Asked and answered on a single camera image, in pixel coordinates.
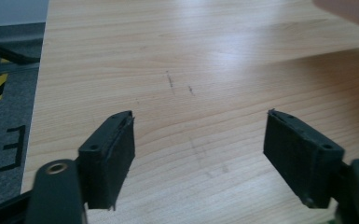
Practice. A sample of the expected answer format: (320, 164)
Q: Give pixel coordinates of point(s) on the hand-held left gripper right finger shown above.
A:
(301, 155)

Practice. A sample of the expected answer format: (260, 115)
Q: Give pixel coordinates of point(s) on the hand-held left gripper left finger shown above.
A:
(107, 161)

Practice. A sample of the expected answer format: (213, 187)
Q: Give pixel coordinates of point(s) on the black floor tape marking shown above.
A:
(14, 148)

